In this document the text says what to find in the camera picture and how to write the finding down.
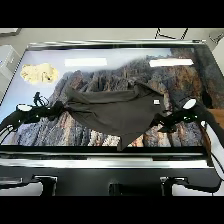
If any white cabinet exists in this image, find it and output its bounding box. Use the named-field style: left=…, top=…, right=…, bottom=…
left=0, top=44, right=22, bottom=101

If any brown garment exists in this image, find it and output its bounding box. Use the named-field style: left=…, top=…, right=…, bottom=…
left=205, top=108, right=224, bottom=129

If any dark grey shirt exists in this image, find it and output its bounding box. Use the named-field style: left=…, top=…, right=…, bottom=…
left=63, top=80, right=167, bottom=152

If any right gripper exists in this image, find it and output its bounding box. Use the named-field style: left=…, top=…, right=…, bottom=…
left=154, top=112, right=178, bottom=133

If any black cable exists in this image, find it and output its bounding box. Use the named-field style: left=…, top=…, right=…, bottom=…
left=203, top=123, right=224, bottom=193

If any yellow garment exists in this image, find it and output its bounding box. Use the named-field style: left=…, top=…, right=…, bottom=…
left=19, top=62, right=60, bottom=84

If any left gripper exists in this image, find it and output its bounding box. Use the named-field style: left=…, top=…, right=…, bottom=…
left=49, top=100, right=68, bottom=117

